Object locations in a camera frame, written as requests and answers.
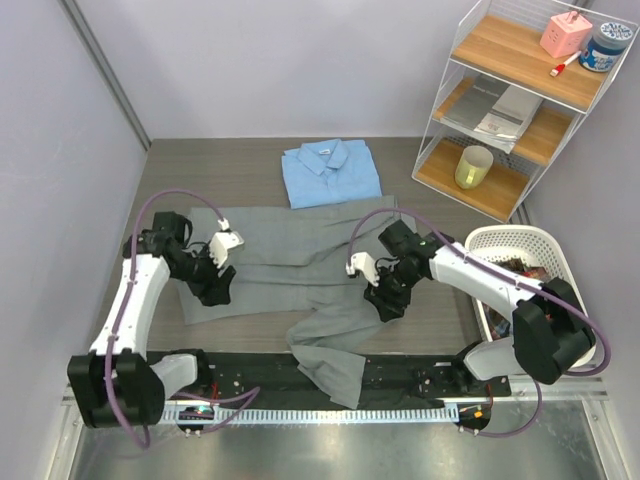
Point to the folded light blue shirt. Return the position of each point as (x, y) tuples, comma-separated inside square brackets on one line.
[(329, 172)]

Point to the red white marker pen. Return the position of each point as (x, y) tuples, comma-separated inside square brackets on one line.
[(557, 70)]

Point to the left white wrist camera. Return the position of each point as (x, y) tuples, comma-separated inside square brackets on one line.
[(222, 244)]

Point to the white wire wooden shelf rack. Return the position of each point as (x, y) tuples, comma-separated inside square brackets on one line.
[(520, 79)]

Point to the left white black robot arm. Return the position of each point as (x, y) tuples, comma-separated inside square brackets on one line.
[(114, 379)]

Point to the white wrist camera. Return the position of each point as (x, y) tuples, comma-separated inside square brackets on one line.
[(363, 264), (222, 244)]

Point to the red plaid shirt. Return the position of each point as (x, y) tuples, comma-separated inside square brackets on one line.
[(525, 270)]

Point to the grey long sleeve shirt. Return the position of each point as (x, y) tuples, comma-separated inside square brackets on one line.
[(294, 260)]

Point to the blue white lidded jar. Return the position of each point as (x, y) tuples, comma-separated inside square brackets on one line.
[(606, 44)]

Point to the yellow translucent cup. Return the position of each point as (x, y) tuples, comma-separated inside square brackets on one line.
[(473, 166)]

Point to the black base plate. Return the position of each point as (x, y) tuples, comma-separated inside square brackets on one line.
[(421, 376)]

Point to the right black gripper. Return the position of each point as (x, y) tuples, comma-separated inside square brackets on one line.
[(389, 304)]

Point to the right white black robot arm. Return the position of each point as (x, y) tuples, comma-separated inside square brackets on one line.
[(548, 333)]

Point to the white plastic laundry basket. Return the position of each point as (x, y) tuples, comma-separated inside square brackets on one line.
[(534, 247)]

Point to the grey booklet stack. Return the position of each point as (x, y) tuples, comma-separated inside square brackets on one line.
[(492, 112)]

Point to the white slotted cable duct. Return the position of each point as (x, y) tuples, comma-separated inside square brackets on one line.
[(199, 414)]

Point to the pink cube power socket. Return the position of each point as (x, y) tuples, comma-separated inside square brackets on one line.
[(565, 33)]

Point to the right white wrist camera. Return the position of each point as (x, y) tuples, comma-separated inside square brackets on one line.
[(363, 264)]

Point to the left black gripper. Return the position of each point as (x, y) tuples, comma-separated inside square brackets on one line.
[(214, 289)]

